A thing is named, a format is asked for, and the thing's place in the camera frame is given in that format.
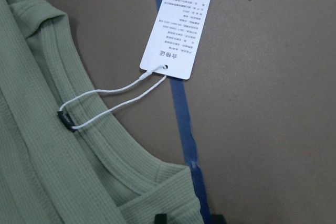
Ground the white paper price tag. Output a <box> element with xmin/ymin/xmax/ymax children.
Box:
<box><xmin>140</xmin><ymin>0</ymin><xmax>211</xmax><ymax>80</ymax></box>

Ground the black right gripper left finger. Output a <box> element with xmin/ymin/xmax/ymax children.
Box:
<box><xmin>154</xmin><ymin>211</ymin><xmax>167</xmax><ymax>224</ymax></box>

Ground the olive green long-sleeve shirt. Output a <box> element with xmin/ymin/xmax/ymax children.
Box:
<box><xmin>1</xmin><ymin>0</ymin><xmax>203</xmax><ymax>223</ymax></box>

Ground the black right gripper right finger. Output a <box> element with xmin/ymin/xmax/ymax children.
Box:
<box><xmin>212</xmin><ymin>214</ymin><xmax>226</xmax><ymax>224</ymax></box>

